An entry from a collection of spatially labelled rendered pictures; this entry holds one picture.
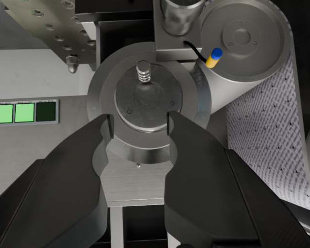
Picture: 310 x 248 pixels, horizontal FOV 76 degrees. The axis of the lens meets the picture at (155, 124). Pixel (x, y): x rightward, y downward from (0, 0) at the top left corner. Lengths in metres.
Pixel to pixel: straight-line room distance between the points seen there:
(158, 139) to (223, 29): 0.16
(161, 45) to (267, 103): 0.19
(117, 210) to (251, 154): 0.38
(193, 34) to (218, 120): 0.39
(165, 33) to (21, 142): 0.54
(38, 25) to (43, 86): 2.27
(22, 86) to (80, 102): 2.30
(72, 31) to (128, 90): 0.34
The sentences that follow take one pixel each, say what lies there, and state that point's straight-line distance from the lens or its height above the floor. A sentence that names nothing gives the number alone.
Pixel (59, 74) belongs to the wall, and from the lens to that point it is 2.77.
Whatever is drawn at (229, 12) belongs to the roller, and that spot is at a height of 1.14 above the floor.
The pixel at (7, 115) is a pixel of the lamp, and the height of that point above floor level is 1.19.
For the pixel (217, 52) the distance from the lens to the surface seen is 0.18.
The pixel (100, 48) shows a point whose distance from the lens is 0.27.
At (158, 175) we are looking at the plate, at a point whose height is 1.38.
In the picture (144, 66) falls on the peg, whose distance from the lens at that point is 0.20.
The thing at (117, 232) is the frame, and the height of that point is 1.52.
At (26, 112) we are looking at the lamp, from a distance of 0.67.
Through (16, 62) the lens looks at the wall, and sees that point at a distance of 3.04.
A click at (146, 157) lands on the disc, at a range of 0.23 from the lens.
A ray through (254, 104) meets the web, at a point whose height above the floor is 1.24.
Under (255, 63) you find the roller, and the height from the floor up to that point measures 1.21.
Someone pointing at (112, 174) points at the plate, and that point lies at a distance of 0.58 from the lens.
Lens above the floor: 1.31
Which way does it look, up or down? 7 degrees down
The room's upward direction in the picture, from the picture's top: 177 degrees clockwise
